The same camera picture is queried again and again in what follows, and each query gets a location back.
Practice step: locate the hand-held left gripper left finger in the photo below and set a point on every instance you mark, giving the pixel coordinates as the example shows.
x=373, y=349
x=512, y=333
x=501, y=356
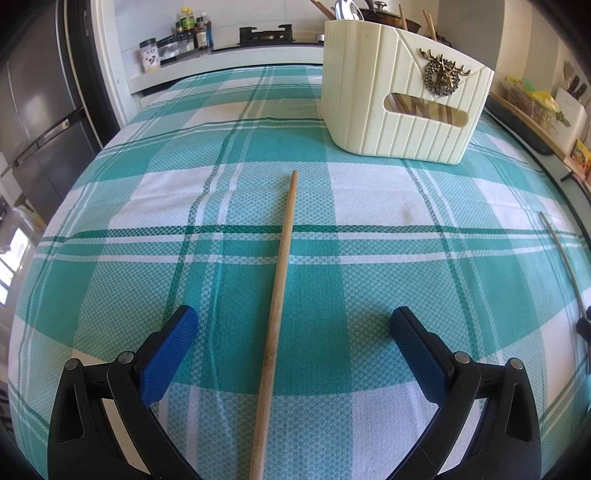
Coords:
x=170, y=357

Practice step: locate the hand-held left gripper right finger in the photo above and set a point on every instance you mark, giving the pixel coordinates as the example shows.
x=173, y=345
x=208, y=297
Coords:
x=418, y=357

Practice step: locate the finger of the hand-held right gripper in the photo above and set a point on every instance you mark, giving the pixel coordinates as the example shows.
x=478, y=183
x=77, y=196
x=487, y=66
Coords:
x=586, y=337

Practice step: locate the cream ribbed utensil basket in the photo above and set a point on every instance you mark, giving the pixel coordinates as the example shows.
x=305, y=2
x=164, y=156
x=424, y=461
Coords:
x=369, y=92

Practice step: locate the metal spoon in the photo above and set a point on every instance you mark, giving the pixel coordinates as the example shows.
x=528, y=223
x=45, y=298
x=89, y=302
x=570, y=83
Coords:
x=348, y=10

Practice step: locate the teal plaid tablecloth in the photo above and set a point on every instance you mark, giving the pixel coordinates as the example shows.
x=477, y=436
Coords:
x=184, y=258

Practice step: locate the yellow seasoning packet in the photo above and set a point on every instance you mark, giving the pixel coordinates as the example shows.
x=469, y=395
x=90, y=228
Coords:
x=581, y=157

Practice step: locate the black oblong pad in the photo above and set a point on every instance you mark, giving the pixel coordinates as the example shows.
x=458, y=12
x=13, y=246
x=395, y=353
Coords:
x=517, y=127

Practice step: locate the white knife block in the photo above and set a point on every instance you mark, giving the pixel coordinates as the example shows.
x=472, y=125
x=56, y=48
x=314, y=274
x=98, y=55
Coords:
x=572, y=115

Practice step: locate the wooden cutting board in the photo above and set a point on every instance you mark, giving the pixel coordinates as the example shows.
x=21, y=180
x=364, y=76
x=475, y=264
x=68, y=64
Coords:
x=531, y=121

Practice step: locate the grey refrigerator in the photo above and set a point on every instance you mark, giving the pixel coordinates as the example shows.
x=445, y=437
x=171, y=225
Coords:
x=37, y=101

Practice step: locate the white lidded spice jar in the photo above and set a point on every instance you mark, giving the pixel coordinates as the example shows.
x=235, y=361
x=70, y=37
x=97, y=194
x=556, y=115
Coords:
x=150, y=57

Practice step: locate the dark sauce bottle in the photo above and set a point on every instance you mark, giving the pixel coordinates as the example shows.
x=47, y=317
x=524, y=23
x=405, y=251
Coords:
x=202, y=32

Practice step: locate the yellow capped oil bottle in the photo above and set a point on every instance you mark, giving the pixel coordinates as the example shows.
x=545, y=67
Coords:
x=187, y=25

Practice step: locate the black gas hob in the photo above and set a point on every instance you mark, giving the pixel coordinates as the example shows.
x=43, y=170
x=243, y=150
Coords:
x=265, y=36

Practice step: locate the wok with glass lid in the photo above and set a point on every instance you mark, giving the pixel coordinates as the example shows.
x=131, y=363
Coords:
x=381, y=9

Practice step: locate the black door frame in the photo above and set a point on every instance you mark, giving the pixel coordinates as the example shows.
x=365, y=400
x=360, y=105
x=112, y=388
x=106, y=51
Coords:
x=94, y=78

